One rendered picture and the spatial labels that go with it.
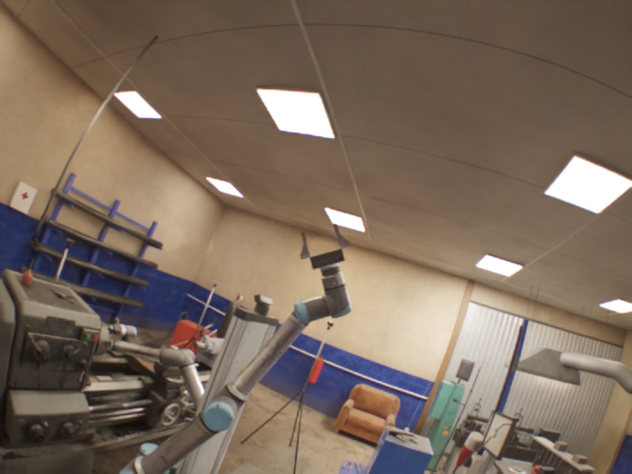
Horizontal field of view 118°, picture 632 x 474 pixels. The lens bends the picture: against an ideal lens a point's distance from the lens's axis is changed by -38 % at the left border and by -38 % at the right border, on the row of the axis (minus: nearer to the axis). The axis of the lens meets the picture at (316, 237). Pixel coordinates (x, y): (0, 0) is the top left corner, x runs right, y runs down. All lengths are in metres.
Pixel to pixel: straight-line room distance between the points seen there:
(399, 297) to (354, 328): 1.05
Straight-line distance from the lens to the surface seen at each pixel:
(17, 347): 1.78
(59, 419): 1.99
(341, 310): 1.19
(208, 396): 1.51
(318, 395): 6.21
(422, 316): 5.96
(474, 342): 6.15
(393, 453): 2.17
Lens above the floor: 1.91
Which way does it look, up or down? 12 degrees up
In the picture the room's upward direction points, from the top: 22 degrees clockwise
